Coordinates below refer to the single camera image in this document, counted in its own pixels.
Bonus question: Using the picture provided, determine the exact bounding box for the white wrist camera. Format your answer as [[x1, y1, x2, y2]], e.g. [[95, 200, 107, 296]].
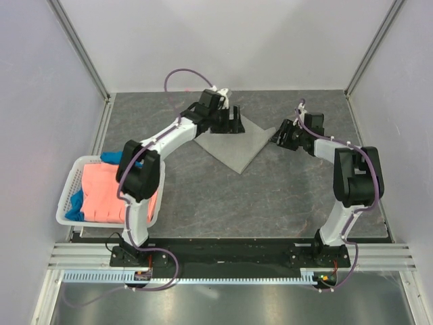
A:
[[297, 102, 308, 119], [210, 85, 231, 110]]

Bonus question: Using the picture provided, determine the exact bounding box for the grey cloth napkin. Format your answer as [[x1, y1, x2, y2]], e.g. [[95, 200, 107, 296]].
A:
[[194, 117, 276, 174]]

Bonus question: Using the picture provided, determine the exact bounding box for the aluminium frame post right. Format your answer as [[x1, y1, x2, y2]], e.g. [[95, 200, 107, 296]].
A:
[[344, 0, 406, 99]]

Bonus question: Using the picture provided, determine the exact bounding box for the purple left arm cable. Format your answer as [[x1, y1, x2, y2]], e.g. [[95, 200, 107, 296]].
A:
[[116, 68, 217, 258]]

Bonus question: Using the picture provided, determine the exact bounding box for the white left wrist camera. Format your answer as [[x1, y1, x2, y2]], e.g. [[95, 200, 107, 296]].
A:
[[210, 85, 231, 110]]

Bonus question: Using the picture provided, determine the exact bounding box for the aluminium frame post left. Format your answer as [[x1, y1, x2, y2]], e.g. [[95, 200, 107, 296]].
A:
[[47, 0, 111, 102]]

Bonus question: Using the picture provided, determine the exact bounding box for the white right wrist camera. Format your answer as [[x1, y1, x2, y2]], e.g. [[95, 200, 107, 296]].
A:
[[297, 102, 308, 119]]

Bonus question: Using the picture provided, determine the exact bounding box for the orange cloth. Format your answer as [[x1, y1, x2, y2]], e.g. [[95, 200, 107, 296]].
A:
[[79, 163, 160, 225]]

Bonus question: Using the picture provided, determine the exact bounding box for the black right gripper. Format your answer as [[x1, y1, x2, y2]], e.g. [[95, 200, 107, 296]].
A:
[[267, 118, 308, 151]]

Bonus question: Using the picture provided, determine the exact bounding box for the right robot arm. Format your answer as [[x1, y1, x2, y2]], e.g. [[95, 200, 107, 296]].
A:
[[271, 113, 384, 267]]

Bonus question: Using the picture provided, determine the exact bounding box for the aluminium frame post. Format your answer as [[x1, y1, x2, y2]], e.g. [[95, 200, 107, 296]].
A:
[[344, 0, 406, 99], [47, 0, 111, 102]]

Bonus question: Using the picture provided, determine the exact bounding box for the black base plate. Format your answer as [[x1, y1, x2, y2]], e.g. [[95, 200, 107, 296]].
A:
[[110, 238, 351, 278]]

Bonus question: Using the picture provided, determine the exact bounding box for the blue cloth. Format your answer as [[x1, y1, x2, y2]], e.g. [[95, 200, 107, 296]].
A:
[[65, 152, 125, 224]]

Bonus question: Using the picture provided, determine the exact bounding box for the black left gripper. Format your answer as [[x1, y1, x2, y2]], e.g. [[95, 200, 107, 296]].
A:
[[208, 106, 244, 135]]

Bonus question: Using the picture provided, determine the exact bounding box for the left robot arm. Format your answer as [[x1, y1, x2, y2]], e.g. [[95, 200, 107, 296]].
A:
[[116, 87, 245, 266]]

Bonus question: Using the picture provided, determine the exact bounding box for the white plastic basket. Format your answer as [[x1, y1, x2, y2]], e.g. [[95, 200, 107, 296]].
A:
[[56, 152, 165, 228]]

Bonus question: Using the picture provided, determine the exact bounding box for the white slotted cable duct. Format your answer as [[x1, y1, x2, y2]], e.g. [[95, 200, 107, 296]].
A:
[[62, 269, 337, 286]]

